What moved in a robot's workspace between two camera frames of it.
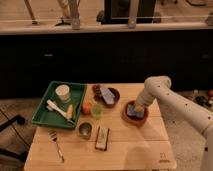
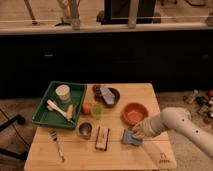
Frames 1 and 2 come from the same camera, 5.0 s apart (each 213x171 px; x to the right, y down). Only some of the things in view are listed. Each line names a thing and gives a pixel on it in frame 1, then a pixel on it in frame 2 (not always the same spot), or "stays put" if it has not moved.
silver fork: x=52 y=135 stays put
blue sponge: x=131 y=111 -> x=127 y=138
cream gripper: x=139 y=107 -> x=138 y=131
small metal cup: x=85 y=129 stays put
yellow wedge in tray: x=69 y=111 stays put
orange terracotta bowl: x=134 y=121 stays put
